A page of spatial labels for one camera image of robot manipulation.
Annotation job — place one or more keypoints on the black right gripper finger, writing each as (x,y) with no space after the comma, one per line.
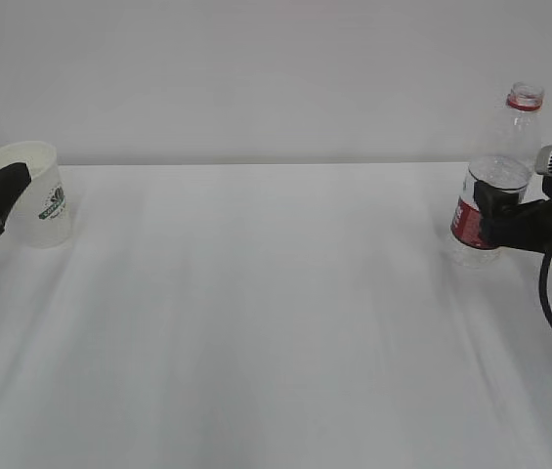
(505,222)

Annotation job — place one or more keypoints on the white paper cup green logo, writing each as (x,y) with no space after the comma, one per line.
(40,218)

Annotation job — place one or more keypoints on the clear plastic water bottle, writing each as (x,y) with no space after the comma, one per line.
(503,157)

